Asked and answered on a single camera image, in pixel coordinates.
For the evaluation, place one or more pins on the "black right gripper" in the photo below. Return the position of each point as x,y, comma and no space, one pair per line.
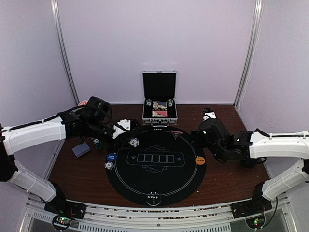
194,133

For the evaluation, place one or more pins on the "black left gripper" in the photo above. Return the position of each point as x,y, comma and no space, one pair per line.
119,144

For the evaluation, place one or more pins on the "blue small blind button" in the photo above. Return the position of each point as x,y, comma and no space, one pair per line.
111,157

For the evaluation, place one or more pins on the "blue white chips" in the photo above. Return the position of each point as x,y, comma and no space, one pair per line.
109,165

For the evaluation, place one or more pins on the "orange big blind button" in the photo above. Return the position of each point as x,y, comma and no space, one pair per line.
199,160

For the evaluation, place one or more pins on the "red black triangle marker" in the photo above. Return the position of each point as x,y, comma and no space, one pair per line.
176,134

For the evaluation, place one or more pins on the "clear round dealer button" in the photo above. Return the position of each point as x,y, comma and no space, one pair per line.
153,199

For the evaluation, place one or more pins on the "blue white 10 chip stack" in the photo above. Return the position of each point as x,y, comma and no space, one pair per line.
134,142

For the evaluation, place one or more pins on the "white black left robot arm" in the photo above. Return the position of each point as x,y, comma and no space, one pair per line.
92,119

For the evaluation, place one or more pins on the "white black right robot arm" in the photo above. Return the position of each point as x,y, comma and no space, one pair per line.
251,146

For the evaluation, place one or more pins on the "green blue chip stack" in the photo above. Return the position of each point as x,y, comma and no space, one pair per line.
98,144

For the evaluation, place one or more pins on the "grey blue card deck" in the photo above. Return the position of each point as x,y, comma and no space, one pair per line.
81,149

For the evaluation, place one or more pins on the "round black poker mat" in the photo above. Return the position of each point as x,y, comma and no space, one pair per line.
160,163

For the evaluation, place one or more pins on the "red card box in case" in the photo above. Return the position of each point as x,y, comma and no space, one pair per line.
159,113

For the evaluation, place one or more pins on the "left chip stack in case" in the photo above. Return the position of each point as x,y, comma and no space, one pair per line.
148,102

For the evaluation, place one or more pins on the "chip stack in case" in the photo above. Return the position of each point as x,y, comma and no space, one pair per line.
148,102
170,102

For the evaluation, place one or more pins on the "blue card box in case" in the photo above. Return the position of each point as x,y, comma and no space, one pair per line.
159,105

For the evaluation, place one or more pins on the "right chip stack in case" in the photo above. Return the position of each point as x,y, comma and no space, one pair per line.
170,102

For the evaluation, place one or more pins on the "red white patterned bowl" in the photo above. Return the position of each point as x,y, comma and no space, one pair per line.
82,103

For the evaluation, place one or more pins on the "aluminium poker case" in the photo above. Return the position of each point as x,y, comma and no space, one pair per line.
159,86

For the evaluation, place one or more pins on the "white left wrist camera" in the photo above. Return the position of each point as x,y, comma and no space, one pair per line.
121,127

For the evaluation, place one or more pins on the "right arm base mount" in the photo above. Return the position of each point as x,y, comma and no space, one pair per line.
257,204

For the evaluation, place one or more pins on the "aluminium front rail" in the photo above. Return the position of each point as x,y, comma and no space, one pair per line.
203,218

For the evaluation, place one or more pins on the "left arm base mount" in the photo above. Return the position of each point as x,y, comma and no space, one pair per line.
61,206

